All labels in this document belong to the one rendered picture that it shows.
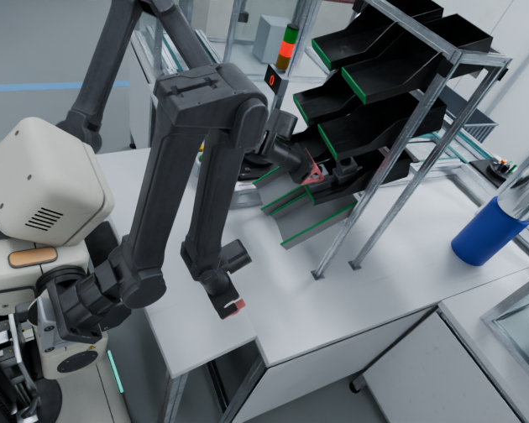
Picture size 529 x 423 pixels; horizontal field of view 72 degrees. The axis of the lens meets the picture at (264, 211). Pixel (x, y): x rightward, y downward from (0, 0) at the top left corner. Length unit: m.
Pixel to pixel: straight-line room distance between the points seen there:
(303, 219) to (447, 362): 0.80
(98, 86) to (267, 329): 0.79
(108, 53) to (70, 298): 0.56
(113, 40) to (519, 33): 4.21
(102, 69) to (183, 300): 0.65
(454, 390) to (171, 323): 1.08
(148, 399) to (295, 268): 0.98
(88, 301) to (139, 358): 1.29
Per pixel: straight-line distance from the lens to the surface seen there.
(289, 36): 1.49
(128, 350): 2.01
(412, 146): 2.21
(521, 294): 1.50
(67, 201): 0.70
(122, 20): 1.00
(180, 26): 0.97
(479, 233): 1.69
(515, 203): 1.61
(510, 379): 1.53
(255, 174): 1.41
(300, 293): 1.24
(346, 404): 2.15
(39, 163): 0.72
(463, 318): 1.55
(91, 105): 0.97
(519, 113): 4.69
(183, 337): 1.09
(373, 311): 1.33
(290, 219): 1.20
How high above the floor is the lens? 1.84
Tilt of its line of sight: 43 degrees down
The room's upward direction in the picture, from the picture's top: 21 degrees clockwise
